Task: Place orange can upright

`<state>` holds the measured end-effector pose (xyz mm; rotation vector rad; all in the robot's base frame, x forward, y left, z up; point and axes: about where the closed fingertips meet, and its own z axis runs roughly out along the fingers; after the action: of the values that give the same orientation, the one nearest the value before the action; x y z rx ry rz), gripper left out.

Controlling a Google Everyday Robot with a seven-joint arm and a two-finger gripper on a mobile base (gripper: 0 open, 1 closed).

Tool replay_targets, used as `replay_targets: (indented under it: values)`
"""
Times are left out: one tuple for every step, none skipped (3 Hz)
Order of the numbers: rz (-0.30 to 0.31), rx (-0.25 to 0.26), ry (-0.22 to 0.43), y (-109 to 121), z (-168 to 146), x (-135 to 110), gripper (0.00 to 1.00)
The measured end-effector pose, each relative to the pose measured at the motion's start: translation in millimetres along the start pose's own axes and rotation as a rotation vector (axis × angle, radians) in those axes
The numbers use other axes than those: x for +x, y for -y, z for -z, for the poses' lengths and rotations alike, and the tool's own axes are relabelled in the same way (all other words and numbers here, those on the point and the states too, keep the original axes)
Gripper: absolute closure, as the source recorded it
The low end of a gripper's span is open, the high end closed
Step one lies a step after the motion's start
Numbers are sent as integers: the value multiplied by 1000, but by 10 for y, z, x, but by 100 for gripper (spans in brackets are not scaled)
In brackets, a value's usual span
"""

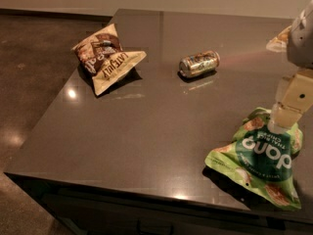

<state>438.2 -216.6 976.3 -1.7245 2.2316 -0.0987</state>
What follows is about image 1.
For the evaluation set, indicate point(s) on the grey-white gripper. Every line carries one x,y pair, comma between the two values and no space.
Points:
301,44

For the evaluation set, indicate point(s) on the green Dang rice chips bag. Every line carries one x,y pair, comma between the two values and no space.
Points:
261,161

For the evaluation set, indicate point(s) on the brown Late July chip bag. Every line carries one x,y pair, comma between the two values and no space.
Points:
102,56

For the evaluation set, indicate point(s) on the dark cabinet under table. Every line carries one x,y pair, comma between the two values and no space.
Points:
88,210

